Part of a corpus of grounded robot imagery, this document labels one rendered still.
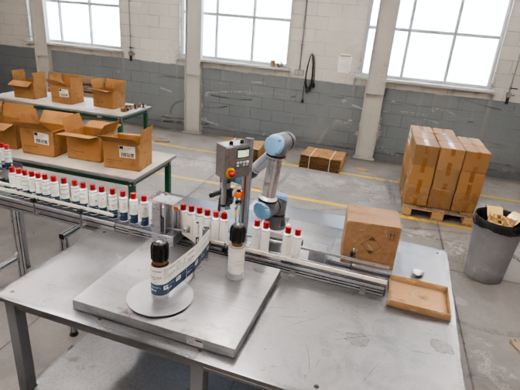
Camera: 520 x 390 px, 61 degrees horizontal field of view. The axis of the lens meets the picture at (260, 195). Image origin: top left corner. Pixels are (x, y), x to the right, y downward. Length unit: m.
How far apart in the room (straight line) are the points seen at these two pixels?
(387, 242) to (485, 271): 2.11
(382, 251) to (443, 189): 3.13
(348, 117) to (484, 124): 2.10
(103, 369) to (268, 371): 1.21
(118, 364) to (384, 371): 1.54
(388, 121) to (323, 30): 1.82
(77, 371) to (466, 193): 4.48
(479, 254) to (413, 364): 2.56
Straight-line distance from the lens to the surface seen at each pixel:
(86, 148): 4.32
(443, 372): 2.10
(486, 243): 4.44
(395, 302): 2.36
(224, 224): 2.51
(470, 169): 5.61
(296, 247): 2.41
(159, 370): 2.76
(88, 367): 2.84
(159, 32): 8.56
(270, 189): 2.61
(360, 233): 2.53
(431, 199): 5.66
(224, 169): 2.40
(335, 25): 7.60
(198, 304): 2.11
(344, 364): 1.97
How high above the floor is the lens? 2.14
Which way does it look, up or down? 22 degrees down
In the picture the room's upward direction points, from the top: 5 degrees clockwise
